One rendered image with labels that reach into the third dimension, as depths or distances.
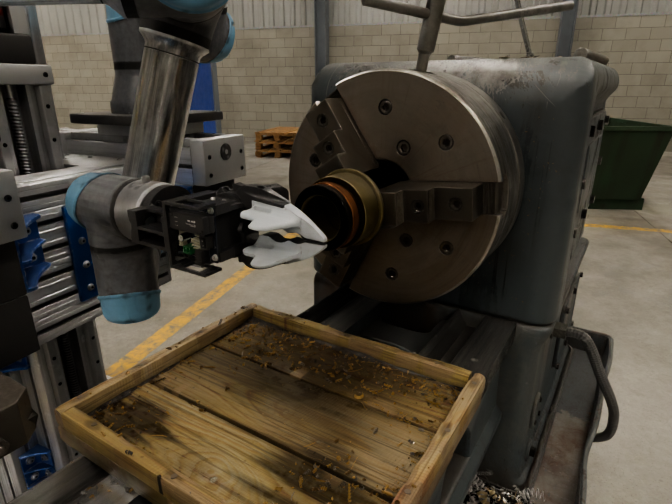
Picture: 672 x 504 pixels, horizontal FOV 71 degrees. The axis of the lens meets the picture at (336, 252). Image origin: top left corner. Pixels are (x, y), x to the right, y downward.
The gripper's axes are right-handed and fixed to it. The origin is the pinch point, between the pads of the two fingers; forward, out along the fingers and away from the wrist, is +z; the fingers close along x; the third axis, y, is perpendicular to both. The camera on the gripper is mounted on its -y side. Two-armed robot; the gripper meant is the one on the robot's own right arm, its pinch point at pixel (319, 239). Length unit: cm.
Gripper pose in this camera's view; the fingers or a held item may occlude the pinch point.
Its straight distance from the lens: 46.2
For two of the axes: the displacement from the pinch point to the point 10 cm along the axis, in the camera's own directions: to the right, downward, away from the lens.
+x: 0.0, -9.4, -3.4
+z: 8.4, 1.8, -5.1
